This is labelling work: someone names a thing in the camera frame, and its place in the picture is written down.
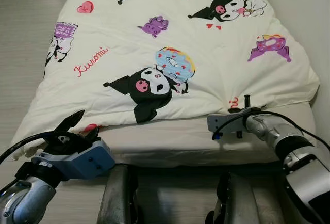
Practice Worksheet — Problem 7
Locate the dark robot right leg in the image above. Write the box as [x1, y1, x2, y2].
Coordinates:
[206, 172, 261, 224]

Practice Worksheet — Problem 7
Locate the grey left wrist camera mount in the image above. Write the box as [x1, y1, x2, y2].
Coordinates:
[32, 139, 115, 179]

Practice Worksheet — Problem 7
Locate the beige sheeted mattress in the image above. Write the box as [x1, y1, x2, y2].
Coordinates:
[77, 0, 318, 167]

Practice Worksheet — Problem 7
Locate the dark robot left leg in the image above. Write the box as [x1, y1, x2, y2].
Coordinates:
[98, 165, 140, 224]

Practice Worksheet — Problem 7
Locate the dark robot leg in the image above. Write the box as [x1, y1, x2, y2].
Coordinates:
[206, 172, 261, 224]
[98, 165, 140, 224]

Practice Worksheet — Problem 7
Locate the cream cartoon print blanket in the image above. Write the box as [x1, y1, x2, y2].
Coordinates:
[10, 0, 320, 155]

